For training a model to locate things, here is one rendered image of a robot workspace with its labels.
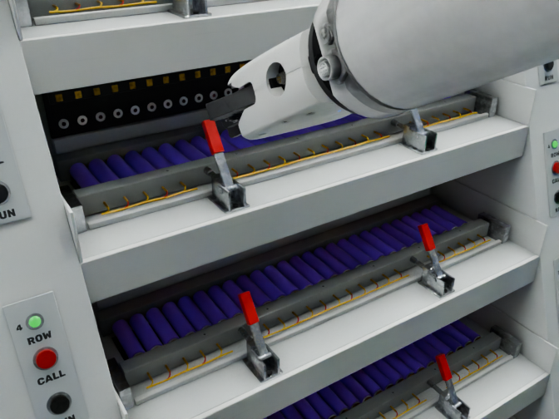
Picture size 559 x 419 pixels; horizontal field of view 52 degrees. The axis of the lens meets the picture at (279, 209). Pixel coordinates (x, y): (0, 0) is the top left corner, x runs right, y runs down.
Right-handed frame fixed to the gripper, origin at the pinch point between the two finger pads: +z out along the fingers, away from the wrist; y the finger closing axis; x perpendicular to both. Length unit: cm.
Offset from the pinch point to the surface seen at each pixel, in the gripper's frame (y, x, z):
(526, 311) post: 45, -36, 17
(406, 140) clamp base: 25.8, -5.9, 11.7
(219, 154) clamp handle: 0.0, -2.1, 9.9
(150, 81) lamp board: -0.9, 8.7, 21.1
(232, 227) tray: -1.1, -9.5, 9.2
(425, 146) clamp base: 25.8, -7.3, 8.8
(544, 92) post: 48.4, -4.9, 7.8
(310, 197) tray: 8.4, -9.0, 8.9
